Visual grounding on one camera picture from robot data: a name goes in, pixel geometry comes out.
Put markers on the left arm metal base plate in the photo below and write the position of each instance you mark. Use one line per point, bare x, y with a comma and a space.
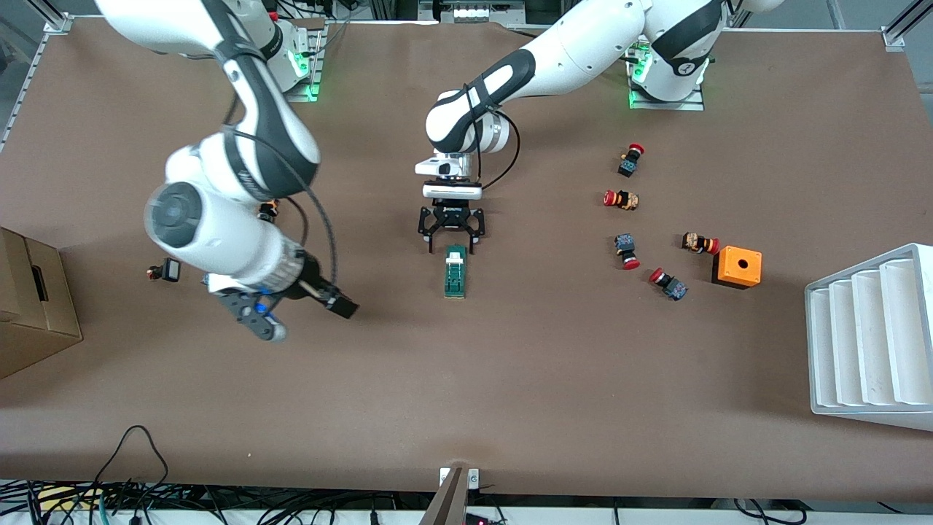
678, 106

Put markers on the yellow tag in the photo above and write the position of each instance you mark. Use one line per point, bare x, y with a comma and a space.
65, 497

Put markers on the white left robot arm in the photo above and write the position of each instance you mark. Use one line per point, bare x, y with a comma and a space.
583, 51

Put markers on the red button blue block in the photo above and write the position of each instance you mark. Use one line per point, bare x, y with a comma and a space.
627, 249
670, 286
630, 162

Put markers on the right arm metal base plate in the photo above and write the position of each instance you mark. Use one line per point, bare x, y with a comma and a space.
312, 82

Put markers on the white connector block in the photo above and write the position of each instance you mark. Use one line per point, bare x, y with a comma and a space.
470, 12

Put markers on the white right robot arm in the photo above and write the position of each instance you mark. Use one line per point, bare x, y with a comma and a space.
219, 233

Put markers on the green load switch module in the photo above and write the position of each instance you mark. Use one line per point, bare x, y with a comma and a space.
455, 275

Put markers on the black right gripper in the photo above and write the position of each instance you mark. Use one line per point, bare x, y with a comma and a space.
315, 286

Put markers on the aluminium frame rail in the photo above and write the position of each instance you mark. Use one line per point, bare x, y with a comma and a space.
29, 69
904, 25

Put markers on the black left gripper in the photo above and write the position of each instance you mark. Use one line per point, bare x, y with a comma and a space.
451, 217

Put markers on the black square red-tipped switch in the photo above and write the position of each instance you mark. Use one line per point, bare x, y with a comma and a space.
171, 270

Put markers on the brown cardboard box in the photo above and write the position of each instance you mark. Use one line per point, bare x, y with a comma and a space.
33, 313

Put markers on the black button orange block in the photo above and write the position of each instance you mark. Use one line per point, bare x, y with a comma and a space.
267, 211

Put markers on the red button orange block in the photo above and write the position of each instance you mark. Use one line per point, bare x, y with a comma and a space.
623, 200
698, 243

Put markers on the white stepped tray rack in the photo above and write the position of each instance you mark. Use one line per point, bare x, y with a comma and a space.
867, 343

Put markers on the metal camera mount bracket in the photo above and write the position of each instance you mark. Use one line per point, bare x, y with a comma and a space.
448, 503

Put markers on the orange button enclosure box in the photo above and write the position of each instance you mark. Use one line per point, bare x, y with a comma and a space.
738, 268

